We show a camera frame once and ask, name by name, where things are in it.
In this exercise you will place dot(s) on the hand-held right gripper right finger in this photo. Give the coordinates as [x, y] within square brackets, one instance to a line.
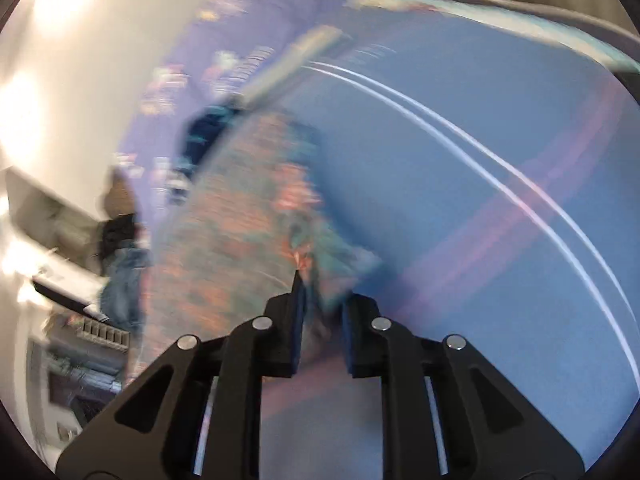
[352, 335]

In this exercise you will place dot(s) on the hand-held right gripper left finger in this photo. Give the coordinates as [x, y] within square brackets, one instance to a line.
[298, 320]

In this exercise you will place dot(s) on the floral print shirt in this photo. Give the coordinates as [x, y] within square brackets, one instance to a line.
[225, 240]

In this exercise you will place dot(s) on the black clothes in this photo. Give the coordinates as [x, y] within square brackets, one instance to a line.
[120, 232]

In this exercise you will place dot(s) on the blue grey fleece blanket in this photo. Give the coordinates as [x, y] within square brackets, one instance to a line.
[125, 285]

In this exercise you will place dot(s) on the blue grey lined bedsheet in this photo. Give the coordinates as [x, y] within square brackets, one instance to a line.
[450, 185]

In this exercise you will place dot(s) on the white shelf rack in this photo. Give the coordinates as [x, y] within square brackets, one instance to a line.
[102, 332]

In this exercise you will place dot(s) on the navy star print cloth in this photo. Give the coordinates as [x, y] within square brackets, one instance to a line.
[205, 135]

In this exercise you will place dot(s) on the brown printed pillow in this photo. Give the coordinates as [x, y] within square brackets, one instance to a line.
[120, 195]

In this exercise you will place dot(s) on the purple tree print bedsheet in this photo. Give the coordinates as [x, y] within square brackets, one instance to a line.
[200, 60]

